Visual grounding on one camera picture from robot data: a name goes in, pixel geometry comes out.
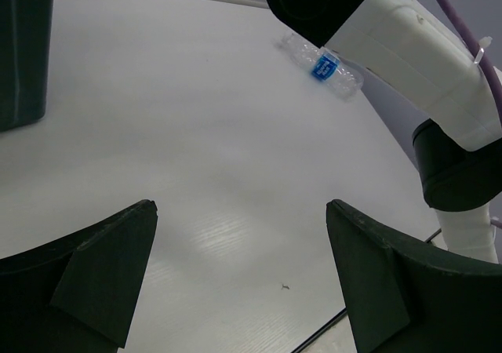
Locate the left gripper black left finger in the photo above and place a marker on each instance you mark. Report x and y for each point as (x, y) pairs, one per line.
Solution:
(78, 293)

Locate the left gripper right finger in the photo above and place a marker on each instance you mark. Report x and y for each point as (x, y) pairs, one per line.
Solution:
(405, 295)

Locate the clear bottle blue label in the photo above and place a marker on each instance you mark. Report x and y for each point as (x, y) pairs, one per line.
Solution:
(322, 65)

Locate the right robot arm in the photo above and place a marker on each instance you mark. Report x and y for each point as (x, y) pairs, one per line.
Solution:
(445, 74)

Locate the dark green plastic bin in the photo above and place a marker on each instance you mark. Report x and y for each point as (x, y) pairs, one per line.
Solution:
(25, 40)

